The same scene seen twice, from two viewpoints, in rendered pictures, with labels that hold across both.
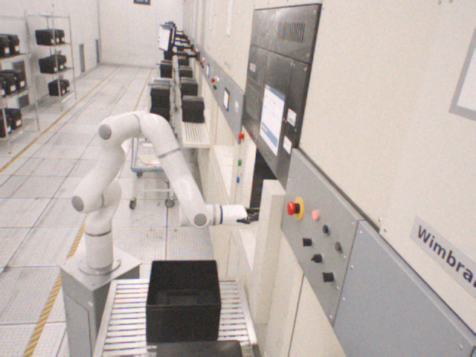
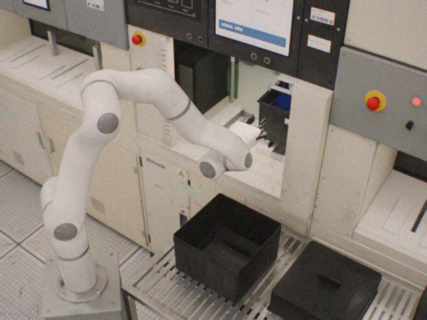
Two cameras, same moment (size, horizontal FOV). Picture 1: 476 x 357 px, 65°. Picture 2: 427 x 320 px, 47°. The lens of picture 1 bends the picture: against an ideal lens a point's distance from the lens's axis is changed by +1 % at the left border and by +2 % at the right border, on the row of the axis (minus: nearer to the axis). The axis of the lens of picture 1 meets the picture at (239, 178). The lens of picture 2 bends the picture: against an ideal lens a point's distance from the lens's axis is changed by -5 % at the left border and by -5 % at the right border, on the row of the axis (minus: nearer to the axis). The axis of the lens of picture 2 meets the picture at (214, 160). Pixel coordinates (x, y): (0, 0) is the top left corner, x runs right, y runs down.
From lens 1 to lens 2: 1.16 m
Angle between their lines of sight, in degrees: 41
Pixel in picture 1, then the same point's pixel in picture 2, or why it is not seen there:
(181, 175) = (204, 125)
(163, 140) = (179, 96)
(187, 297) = (209, 247)
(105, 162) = (89, 161)
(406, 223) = not seen: outside the picture
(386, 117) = not seen: outside the picture
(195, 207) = (241, 150)
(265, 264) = (317, 164)
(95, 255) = (87, 275)
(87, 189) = (72, 207)
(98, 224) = (81, 240)
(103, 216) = not seen: hidden behind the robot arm
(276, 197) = (328, 99)
